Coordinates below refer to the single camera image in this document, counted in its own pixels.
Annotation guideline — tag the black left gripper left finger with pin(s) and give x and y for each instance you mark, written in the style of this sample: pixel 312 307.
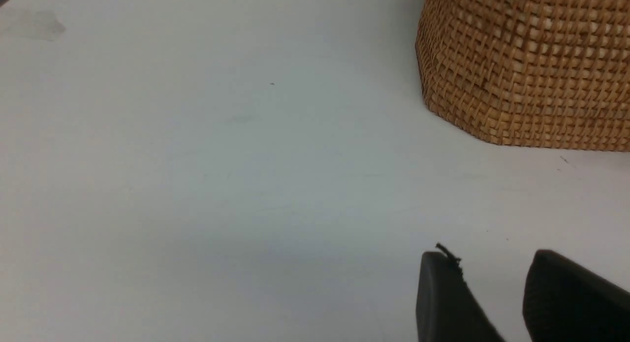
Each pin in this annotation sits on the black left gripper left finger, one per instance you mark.
pixel 446 309

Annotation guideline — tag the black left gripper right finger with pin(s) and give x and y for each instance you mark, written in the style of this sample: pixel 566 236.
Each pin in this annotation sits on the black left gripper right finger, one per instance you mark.
pixel 565 302

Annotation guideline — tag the woven rattan basket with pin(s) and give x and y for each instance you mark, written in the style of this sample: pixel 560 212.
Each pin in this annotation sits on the woven rattan basket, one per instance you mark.
pixel 529 73

